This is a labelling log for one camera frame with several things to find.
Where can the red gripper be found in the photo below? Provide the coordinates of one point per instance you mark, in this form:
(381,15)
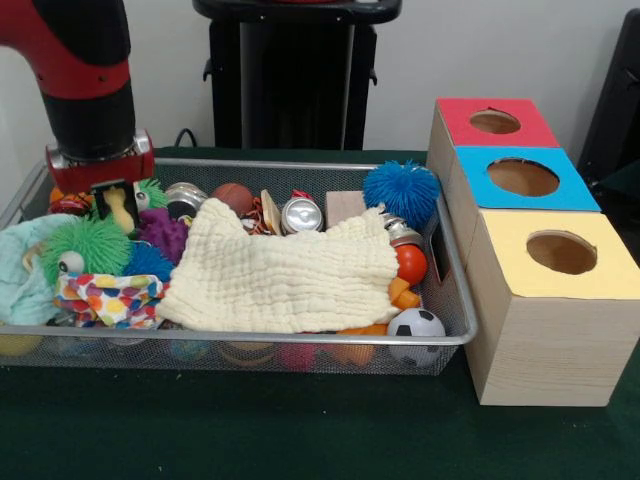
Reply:
(100,172)

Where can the yellow plush toy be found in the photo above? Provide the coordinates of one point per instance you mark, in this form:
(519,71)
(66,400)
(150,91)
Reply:
(122,212)

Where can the green puffer toy with eyes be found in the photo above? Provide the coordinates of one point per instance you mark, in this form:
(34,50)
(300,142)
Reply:
(95,245)
(155,195)

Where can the cream muslin cloth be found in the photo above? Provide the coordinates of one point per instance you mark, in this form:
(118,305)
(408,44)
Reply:
(280,280)

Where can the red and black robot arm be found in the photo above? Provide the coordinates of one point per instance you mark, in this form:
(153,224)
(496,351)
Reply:
(85,75)

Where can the shallow metal mesh bin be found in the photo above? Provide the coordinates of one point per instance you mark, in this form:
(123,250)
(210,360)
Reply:
(150,357)

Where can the wooden box with three holes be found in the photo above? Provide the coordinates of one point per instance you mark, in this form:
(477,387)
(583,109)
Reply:
(550,350)

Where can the purple spiky rubber toy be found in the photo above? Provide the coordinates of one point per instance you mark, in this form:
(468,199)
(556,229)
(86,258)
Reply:
(162,232)

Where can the small orange basketball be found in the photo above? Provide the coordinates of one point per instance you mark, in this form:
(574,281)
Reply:
(56,195)

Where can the white polka dot cloth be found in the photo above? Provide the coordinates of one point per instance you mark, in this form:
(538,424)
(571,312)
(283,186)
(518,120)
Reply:
(115,300)

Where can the mint green cloth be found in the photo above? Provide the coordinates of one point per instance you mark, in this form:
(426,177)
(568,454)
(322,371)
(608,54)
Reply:
(20,295)

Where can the large blue puffer ball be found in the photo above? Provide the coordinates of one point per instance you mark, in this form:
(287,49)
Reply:
(400,187)

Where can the dark green table cloth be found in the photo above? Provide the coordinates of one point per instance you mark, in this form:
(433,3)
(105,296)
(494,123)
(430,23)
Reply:
(625,177)
(300,430)

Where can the small soccer ball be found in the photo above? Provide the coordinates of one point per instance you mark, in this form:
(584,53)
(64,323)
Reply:
(415,325)

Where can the black upright panel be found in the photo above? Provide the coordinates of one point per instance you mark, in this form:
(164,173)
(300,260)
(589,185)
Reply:
(620,100)

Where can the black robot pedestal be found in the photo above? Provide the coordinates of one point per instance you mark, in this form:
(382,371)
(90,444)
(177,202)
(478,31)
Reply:
(300,75)

